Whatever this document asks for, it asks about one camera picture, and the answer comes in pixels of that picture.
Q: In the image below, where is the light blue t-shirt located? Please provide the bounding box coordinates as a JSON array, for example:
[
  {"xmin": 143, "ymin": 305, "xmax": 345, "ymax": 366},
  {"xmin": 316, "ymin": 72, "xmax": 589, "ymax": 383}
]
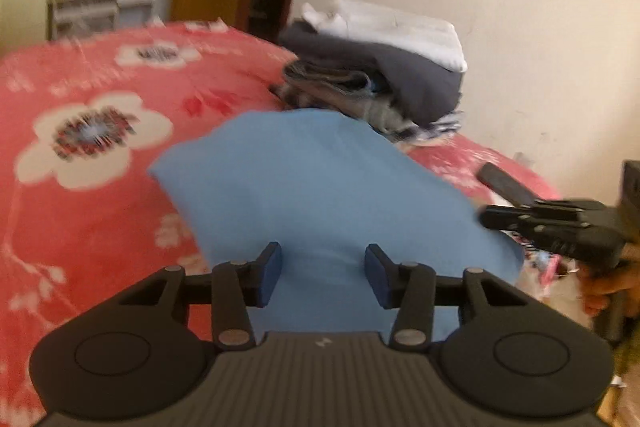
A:
[{"xmin": 149, "ymin": 110, "xmax": 525, "ymax": 335}]

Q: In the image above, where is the stack of folded clothes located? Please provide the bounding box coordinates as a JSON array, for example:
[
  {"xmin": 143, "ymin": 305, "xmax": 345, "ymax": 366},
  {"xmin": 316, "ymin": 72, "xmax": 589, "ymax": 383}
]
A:
[{"xmin": 269, "ymin": 0, "xmax": 468, "ymax": 146}]

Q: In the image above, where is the person right hand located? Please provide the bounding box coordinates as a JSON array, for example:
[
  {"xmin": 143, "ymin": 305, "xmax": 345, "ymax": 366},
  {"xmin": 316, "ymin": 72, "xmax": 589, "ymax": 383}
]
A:
[{"xmin": 577, "ymin": 261, "xmax": 640, "ymax": 319}]

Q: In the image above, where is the black phone on bed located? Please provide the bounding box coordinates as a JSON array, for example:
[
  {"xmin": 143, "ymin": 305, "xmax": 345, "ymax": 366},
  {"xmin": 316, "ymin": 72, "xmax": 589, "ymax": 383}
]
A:
[{"xmin": 475, "ymin": 162, "xmax": 537, "ymax": 207}]

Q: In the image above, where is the red floral bed blanket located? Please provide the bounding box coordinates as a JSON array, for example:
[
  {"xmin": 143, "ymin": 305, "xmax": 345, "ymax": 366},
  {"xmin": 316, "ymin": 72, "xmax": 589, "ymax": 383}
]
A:
[{"xmin": 1, "ymin": 23, "xmax": 556, "ymax": 426}]

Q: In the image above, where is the white shelf desk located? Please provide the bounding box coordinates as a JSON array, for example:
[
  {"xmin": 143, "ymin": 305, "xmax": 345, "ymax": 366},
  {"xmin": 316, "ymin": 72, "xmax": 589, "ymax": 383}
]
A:
[{"xmin": 47, "ymin": 0, "xmax": 156, "ymax": 41}]

